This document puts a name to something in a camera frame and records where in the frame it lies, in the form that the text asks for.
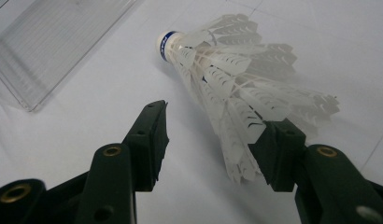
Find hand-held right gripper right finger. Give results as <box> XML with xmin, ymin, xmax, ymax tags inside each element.
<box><xmin>248</xmin><ymin>118</ymin><xmax>307</xmax><ymax>193</ymax></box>

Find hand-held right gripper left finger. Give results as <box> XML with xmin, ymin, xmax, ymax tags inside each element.
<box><xmin>122</xmin><ymin>99</ymin><xmax>170</xmax><ymax>192</ymax></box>

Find clear plastic bin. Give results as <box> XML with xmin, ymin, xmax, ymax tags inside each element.
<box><xmin>0</xmin><ymin>0</ymin><xmax>141</xmax><ymax>112</ymax></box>

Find white table cover board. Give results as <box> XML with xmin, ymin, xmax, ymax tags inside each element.
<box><xmin>0</xmin><ymin>0</ymin><xmax>383</xmax><ymax>224</ymax></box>

